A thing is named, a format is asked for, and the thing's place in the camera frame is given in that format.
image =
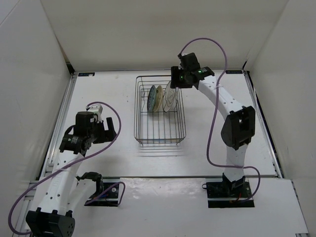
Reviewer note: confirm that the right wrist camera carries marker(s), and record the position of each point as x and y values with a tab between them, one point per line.
189	62

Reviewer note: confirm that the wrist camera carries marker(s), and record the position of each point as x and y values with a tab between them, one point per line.
97	110
189	62

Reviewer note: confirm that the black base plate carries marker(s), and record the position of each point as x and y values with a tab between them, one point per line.
218	197
105	195

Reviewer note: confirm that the beige plate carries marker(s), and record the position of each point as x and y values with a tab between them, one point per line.
159	97

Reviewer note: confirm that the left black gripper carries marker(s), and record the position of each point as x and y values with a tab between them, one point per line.
107	135

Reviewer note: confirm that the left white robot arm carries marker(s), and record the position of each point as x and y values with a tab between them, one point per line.
66	191

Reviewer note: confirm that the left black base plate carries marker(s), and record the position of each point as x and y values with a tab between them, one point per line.
105	195

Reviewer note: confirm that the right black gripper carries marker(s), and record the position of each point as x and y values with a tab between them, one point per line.
175	72

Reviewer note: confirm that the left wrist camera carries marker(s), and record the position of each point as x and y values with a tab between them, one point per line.
97	110

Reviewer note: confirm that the wire dish rack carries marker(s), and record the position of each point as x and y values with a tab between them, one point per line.
157	128

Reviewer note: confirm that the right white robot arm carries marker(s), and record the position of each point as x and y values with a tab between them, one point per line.
239	120

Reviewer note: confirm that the white plate with blue rim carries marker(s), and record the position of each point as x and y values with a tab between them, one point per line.
169	96

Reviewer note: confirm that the blue patterned plate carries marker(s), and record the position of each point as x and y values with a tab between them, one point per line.
151	101

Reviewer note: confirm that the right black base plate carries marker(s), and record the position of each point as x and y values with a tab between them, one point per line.
218	197

